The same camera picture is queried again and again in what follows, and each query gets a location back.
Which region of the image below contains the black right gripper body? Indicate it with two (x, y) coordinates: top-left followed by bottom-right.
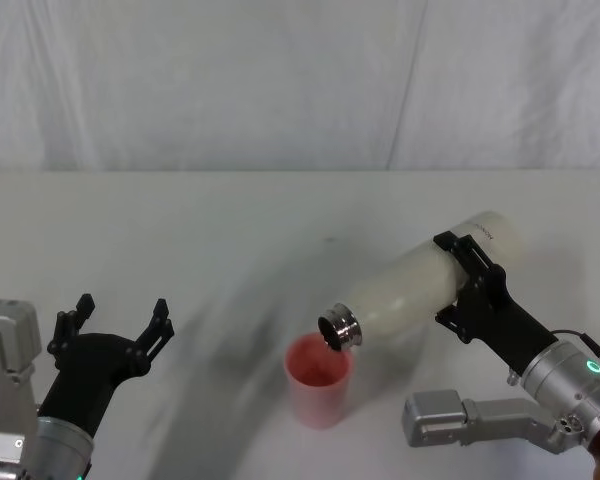
(458, 271), (560, 375)

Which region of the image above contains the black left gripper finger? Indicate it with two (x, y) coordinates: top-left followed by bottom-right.
(128, 297), (176, 374)
(46, 293), (99, 357)

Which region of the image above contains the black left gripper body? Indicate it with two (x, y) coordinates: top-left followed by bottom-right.
(36, 331), (150, 437)

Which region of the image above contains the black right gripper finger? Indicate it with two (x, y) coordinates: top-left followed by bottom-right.
(433, 230), (507, 293)
(433, 298), (477, 347)

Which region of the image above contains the cream vacuum bottle steel neck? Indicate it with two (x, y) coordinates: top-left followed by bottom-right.
(317, 210), (529, 352)

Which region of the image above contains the white table cloth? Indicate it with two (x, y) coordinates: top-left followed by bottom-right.
(0, 168), (600, 480)

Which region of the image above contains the pink cup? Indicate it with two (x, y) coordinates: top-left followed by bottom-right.
(284, 331), (354, 431)

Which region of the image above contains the wrinkled white backdrop cloth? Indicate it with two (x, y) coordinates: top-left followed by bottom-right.
(0, 0), (600, 174)

